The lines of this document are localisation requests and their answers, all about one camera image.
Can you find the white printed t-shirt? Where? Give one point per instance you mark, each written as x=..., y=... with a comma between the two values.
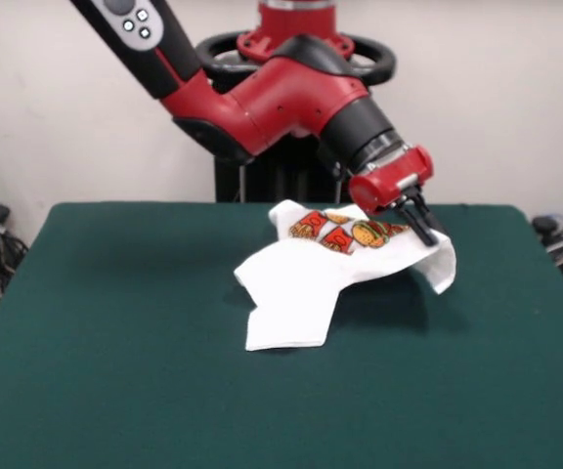
x=301, y=283

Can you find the dark green table cloth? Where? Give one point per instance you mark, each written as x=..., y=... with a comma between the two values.
x=115, y=391

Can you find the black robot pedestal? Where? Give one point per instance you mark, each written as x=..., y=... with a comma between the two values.
x=281, y=181

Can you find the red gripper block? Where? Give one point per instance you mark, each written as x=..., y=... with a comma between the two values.
x=389, y=183

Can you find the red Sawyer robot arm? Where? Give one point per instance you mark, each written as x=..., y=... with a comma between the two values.
x=272, y=107

